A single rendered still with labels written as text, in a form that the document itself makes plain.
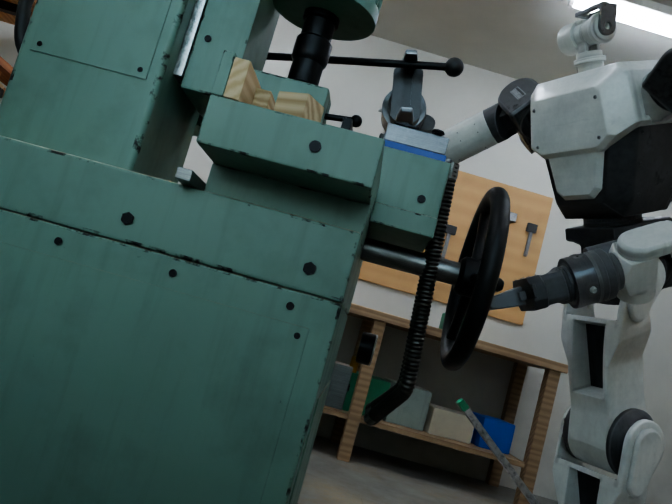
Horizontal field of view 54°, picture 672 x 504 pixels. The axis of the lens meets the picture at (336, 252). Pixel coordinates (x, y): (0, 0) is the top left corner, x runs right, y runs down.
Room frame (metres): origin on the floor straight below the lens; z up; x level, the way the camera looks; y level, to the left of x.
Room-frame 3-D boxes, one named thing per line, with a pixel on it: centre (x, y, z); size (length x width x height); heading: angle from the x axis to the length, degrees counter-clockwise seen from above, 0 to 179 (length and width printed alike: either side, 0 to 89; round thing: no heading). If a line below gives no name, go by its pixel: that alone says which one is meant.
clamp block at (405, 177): (1.03, -0.07, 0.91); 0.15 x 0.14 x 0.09; 176
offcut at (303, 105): (0.79, 0.09, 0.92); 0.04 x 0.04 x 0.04; 62
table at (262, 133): (1.04, 0.02, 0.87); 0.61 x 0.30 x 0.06; 176
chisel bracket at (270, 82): (1.04, 0.15, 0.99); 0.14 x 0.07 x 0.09; 86
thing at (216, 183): (1.03, 0.07, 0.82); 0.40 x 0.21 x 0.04; 176
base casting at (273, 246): (1.04, 0.25, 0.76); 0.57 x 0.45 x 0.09; 86
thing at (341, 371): (1.29, -0.03, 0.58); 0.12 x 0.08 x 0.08; 86
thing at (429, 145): (1.04, -0.07, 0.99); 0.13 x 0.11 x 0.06; 176
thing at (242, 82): (1.05, 0.14, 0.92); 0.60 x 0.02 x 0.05; 176
